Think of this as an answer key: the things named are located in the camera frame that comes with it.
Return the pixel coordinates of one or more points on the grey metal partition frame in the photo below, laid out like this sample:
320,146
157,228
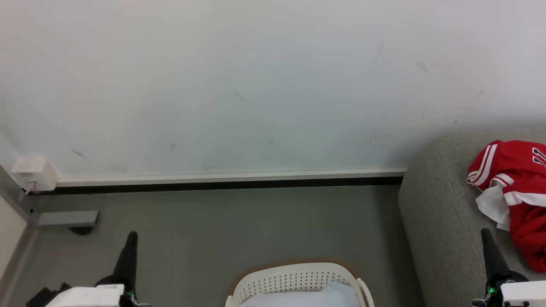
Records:
64,218

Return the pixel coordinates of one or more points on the red and white sports jersey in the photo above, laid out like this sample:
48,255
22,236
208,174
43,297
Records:
524,179

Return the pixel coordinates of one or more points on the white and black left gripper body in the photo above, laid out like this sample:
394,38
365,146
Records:
85,297

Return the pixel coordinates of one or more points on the white garment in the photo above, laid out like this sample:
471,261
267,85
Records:
495,205

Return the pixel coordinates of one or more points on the white perforated laundry basket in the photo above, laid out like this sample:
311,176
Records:
294,277

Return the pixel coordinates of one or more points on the white and black baseboard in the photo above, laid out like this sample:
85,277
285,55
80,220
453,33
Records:
230,179

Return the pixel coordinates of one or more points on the white wall power box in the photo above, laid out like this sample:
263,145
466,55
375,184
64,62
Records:
36,172

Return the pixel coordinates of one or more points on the pale blue clothing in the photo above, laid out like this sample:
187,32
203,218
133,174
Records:
315,298

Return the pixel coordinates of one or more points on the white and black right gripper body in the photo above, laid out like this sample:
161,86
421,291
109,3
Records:
522,295

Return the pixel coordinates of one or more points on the black round foot pad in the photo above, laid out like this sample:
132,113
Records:
81,230

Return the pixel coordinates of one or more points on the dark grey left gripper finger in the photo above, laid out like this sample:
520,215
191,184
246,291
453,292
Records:
131,260
121,262

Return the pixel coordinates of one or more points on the light grey fabric sofa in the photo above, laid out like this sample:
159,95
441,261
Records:
443,213

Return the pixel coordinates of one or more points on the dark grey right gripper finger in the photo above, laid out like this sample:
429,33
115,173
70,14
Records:
488,256
498,261

